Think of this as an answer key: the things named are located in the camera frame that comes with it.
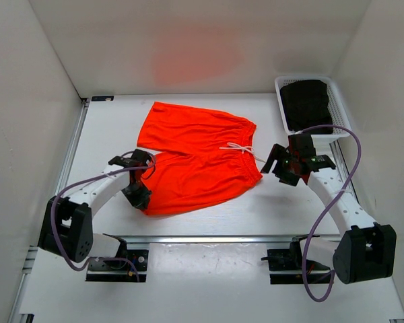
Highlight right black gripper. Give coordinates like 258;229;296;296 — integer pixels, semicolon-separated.
261;143;300;186

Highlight orange shorts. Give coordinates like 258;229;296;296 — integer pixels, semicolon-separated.
137;102;263;216

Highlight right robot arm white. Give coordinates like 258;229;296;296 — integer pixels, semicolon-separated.
261;134;397;284

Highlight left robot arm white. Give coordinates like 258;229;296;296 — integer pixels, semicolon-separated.
38;149;156;269

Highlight black folded shorts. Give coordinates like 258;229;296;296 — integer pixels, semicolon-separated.
279;79;333;132

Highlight white plastic basket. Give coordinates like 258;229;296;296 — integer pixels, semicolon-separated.
275;75;351;145

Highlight aluminium rail front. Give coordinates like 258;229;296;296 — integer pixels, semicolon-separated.
46;234;368;245

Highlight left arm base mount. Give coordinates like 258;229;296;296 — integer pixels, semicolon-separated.
86;235;149;283

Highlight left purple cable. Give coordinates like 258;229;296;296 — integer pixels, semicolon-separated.
50;149;158;282

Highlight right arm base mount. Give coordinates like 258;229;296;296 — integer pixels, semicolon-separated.
261;236;331;285

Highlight aluminium frame left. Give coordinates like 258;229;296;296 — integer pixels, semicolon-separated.
6;97;92;322

